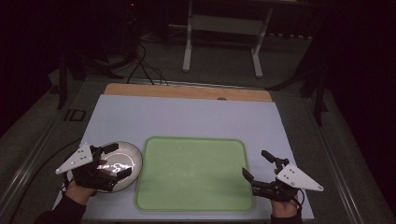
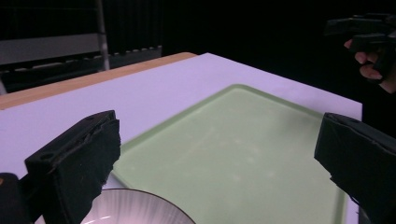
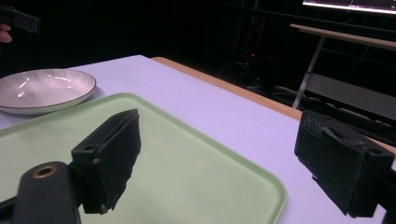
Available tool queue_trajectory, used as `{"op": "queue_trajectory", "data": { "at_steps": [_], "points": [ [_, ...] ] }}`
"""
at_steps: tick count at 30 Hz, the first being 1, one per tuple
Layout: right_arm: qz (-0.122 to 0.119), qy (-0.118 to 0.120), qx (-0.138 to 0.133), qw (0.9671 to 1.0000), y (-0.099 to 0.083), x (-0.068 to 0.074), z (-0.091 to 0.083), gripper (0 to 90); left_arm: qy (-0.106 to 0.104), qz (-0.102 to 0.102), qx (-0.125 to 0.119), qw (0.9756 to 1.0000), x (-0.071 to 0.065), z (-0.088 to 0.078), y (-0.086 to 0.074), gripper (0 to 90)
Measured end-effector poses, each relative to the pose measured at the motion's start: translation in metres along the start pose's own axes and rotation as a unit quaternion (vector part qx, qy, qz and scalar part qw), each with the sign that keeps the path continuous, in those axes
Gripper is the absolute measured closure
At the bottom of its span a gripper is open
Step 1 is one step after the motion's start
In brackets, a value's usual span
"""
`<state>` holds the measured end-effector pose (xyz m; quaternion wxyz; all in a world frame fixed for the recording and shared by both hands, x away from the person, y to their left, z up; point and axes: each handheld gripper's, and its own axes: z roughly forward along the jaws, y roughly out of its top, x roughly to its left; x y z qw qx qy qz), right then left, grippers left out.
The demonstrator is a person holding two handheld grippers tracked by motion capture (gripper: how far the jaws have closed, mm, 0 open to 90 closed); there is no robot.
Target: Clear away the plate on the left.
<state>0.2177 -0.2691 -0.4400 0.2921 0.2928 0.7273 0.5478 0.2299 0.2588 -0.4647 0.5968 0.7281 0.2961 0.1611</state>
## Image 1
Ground black metal stand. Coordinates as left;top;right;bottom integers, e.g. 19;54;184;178
55;49;125;110

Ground black rectangular bracket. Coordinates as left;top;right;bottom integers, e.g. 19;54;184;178
64;108;87;122

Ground black floor cables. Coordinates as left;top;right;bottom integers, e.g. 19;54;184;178
125;43;170;87

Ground green mat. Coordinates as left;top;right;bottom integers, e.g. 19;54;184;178
134;135;256;213

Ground metal floor rail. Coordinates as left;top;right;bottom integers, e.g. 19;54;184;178
0;115;64;216
306;99;366;224

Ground pale grey table sheet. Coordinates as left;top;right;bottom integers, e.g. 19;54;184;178
52;93;316;222

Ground dark equipment with red light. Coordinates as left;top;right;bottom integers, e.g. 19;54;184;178
122;0;142;62

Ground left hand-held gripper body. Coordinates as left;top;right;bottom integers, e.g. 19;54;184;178
55;143;119;192

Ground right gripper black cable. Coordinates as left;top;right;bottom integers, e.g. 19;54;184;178
290;191;304;216

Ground person's left hand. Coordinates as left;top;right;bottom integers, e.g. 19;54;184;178
64;159;110;206

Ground white metal stand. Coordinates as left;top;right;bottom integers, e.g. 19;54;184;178
181;0;275;78

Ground person's right hand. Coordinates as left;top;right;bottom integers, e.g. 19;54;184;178
271;195;302;218

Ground shiny metal bowl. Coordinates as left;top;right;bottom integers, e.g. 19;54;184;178
96;141;144;193

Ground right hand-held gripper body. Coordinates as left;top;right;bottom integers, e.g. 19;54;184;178
251;158;325;203

